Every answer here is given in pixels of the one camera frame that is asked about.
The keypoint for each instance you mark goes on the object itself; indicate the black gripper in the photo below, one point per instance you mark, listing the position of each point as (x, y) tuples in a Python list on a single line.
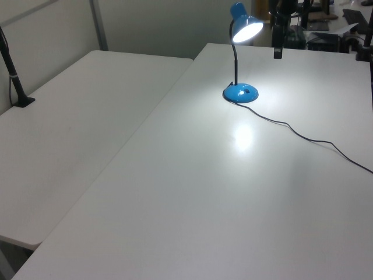
[(278, 36)]

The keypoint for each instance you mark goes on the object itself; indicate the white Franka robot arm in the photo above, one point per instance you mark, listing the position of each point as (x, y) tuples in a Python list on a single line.
[(284, 8)]

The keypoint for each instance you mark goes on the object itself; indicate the blue gooseneck desk lamp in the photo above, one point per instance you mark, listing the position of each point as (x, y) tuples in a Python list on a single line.
[(239, 92)]

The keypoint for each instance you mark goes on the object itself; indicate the black equipment box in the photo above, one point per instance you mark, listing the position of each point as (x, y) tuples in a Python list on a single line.
[(323, 43)]

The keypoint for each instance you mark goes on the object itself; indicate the white paper sheet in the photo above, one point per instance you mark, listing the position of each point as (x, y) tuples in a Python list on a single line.
[(339, 30)]

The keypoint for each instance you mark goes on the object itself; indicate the black keyboard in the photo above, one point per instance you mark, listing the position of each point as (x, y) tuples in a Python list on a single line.
[(355, 16)]

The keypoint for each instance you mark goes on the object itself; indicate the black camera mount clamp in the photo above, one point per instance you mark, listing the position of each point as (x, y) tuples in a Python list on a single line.
[(365, 48)]

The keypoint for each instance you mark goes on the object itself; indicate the grey metal partition post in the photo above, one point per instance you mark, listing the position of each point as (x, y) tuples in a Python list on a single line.
[(99, 24)]

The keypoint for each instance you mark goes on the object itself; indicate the black camera pole with clamp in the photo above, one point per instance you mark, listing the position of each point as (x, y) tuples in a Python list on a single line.
[(14, 78)]

